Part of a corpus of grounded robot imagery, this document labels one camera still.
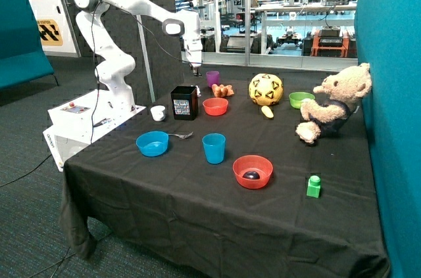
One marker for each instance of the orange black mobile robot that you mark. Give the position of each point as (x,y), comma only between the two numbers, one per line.
(330,41)

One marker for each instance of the purple plastic cup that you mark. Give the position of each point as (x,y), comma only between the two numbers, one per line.
(213,78)

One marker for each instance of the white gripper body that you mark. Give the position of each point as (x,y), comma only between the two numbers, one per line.
(193,50)

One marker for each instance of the blue plastic bowl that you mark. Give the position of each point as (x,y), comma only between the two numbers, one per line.
(152,143)

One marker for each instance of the metal fork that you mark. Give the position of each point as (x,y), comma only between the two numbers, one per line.
(181,136)

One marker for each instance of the yellow soccer ball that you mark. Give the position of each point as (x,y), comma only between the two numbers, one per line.
(266,89)

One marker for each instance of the teal sofa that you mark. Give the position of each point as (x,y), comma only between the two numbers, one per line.
(22,56)

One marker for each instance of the green plastic bowl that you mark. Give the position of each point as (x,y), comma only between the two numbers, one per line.
(297,98)

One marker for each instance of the blue plastic cup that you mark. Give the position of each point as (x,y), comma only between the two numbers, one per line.
(214,147)

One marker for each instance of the dark purple ball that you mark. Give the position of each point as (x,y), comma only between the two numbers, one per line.
(253,175)

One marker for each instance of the green toy block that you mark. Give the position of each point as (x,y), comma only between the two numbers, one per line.
(314,186)

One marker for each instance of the yellow banana piece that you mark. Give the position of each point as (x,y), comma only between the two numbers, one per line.
(266,110)

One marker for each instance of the yellow black sign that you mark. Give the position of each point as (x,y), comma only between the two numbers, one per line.
(49,32)

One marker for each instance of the brown plush toy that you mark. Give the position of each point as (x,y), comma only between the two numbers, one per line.
(222,90)

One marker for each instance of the large red bowl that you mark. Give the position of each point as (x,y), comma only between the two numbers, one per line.
(256,163)

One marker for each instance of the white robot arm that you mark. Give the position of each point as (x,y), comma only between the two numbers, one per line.
(116,63)

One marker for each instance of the small red bowl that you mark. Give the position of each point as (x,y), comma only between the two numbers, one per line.
(215,106)

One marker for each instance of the white small cup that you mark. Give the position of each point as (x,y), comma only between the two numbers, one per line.
(158,113)

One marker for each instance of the black square bin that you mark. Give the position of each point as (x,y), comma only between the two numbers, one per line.
(184,102)

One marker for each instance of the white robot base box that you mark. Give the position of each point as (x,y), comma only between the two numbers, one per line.
(82,121)

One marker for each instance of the black tablecloth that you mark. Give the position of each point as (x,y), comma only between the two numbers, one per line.
(195,213)

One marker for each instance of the beige teddy bear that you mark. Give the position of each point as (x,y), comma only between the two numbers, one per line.
(345,90)

